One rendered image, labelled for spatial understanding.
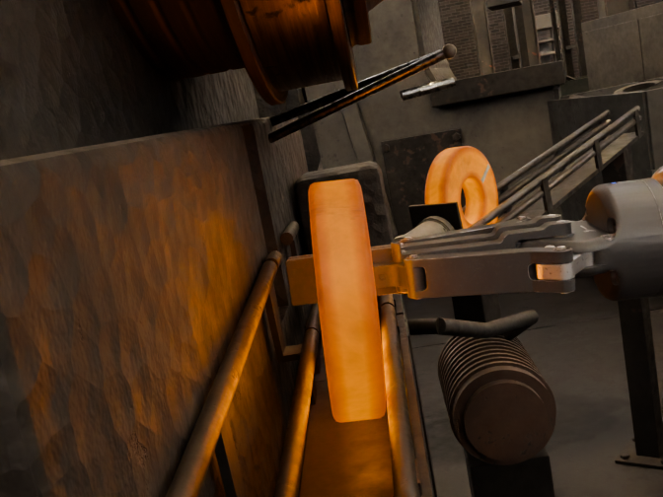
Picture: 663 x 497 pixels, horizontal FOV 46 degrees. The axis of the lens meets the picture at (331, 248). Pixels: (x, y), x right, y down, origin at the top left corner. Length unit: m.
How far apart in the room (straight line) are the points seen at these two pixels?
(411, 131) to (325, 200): 2.89
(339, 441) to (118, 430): 0.27
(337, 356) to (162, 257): 0.13
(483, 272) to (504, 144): 2.85
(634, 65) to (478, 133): 1.86
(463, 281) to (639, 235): 0.11
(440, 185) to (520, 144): 2.24
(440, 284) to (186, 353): 0.17
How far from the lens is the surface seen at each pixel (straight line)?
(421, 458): 0.42
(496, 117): 3.31
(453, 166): 1.09
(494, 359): 1.00
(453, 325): 0.94
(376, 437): 0.54
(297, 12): 0.54
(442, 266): 0.47
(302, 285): 0.51
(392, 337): 0.55
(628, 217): 0.50
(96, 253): 0.29
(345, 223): 0.45
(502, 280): 0.47
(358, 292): 0.44
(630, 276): 0.50
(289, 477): 0.43
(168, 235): 0.38
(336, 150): 3.44
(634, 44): 4.99
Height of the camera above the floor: 0.87
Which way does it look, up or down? 10 degrees down
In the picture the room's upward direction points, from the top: 11 degrees counter-clockwise
